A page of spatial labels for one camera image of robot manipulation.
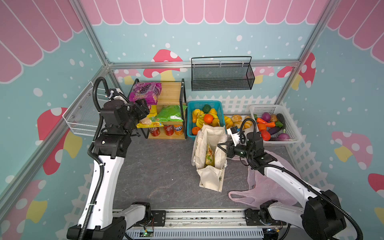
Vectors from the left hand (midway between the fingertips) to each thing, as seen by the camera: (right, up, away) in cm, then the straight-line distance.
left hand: (141, 105), depth 64 cm
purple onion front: (+82, -15, +36) cm, 91 cm away
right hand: (+35, -18, +14) cm, 42 cm away
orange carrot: (+72, -7, +43) cm, 84 cm away
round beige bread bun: (+54, -2, +49) cm, 73 cm away
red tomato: (+70, -14, +33) cm, 78 cm away
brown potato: (+82, -2, +48) cm, 95 cm away
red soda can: (-5, -12, +38) cm, 40 cm away
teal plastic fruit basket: (+20, +8, +50) cm, 54 cm away
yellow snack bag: (+31, -27, +19) cm, 45 cm away
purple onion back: (+77, -1, +48) cm, 90 cm away
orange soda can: (+12, -10, +36) cm, 39 cm away
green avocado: (+32, +5, +49) cm, 58 cm away
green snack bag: (+10, -1, +21) cm, 23 cm away
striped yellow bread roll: (+48, -5, +46) cm, 66 cm away
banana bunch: (+28, -2, +46) cm, 54 cm away
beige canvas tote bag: (+31, -35, +13) cm, 49 cm away
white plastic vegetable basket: (+88, -9, +38) cm, 97 cm away
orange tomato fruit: (+33, -3, +43) cm, 54 cm away
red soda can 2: (+6, -10, +36) cm, 38 cm away
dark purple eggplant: (+80, -11, +42) cm, 91 cm away
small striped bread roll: (+62, -6, +47) cm, 79 cm away
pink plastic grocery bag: (+60, -43, +15) cm, 76 cm away
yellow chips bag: (-5, -6, +24) cm, 25 cm away
